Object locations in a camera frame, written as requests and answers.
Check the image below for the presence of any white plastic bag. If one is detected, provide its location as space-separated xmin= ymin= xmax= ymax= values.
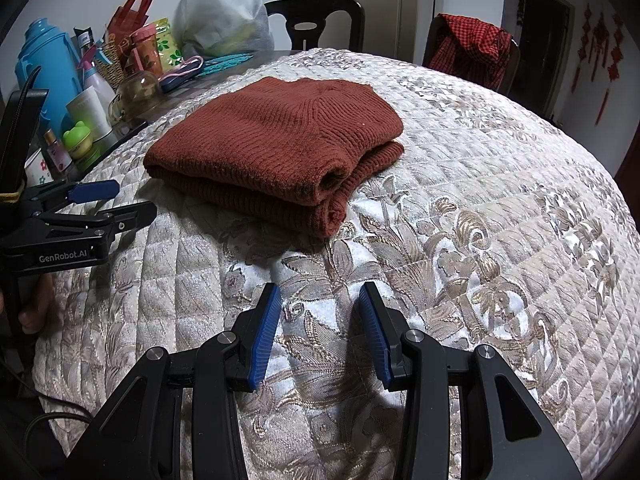
xmin=175 ymin=0 xmax=277 ymax=58

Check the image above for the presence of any glass jar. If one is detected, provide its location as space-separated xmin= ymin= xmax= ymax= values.
xmin=109 ymin=71 xmax=166 ymax=123

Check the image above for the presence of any white cabinet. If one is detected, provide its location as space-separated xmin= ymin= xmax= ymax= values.
xmin=400 ymin=0 xmax=437 ymax=61

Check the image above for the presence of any red checked cloth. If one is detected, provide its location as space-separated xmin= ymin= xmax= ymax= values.
xmin=432 ymin=14 xmax=516 ymax=92

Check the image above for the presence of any green frog bottle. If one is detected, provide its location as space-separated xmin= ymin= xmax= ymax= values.
xmin=62 ymin=122 xmax=101 ymax=168

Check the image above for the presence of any small perfume bottle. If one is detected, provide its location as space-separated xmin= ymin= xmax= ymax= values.
xmin=42 ymin=129 xmax=74 ymax=175

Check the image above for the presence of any wicker basket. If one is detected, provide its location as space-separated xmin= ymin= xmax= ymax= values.
xmin=95 ymin=40 xmax=127 ymax=91

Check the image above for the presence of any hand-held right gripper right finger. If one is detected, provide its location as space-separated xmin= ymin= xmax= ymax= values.
xmin=359 ymin=281 xmax=583 ymax=480

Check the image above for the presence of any dark glass door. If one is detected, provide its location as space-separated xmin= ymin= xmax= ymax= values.
xmin=515 ymin=0 xmax=576 ymax=117

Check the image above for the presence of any dark wooden chair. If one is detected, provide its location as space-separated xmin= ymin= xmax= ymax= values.
xmin=422 ymin=12 xmax=522 ymax=97
xmin=264 ymin=0 xmax=366 ymax=53

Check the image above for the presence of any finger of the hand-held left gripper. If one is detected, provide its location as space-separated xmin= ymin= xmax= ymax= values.
xmin=30 ymin=201 xmax=158 ymax=237
xmin=22 ymin=179 xmax=121 ymax=211

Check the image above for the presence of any rust red knit sweater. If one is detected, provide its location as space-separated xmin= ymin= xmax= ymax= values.
xmin=144 ymin=76 xmax=405 ymax=239

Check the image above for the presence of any white flowered cup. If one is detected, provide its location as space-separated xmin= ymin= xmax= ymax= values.
xmin=25 ymin=152 xmax=56 ymax=188

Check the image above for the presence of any red hanging knot ornament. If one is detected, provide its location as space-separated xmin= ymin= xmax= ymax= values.
xmin=595 ymin=14 xmax=627 ymax=127
xmin=590 ymin=12 xmax=610 ymax=83

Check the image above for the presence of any pink tumbler cup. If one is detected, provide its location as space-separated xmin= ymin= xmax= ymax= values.
xmin=131 ymin=25 xmax=163 ymax=77

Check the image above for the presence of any beige quilted floral blanket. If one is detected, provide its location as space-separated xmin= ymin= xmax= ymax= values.
xmin=32 ymin=47 xmax=630 ymax=480

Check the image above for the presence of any white cream tube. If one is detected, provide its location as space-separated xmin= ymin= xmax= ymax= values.
xmin=66 ymin=85 xmax=117 ymax=143

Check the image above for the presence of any black tube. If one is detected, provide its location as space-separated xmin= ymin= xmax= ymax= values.
xmin=74 ymin=27 xmax=97 ymax=62

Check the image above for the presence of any blue thermos jug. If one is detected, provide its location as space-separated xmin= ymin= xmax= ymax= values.
xmin=14 ymin=19 xmax=83 ymax=137

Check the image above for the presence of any white spray bottle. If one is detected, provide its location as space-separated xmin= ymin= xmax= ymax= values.
xmin=80 ymin=45 xmax=119 ymax=111

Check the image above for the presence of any pink and blue pouch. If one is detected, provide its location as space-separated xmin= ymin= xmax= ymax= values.
xmin=160 ymin=56 xmax=205 ymax=92

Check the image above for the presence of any person's left hand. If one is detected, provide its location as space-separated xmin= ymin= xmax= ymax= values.
xmin=17 ymin=270 xmax=55 ymax=336

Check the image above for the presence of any teal knitted mat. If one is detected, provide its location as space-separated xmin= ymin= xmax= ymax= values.
xmin=192 ymin=51 xmax=257 ymax=79

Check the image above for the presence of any green flowered packet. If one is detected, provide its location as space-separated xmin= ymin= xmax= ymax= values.
xmin=150 ymin=19 xmax=184 ymax=68

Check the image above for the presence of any red gift bag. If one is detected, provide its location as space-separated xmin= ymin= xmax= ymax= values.
xmin=106 ymin=0 xmax=155 ymax=61

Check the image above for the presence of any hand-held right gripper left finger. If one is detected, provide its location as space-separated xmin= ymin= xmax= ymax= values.
xmin=67 ymin=282 xmax=281 ymax=480

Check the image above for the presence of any black cable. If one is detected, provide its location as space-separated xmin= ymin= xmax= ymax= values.
xmin=5 ymin=355 xmax=96 ymax=443

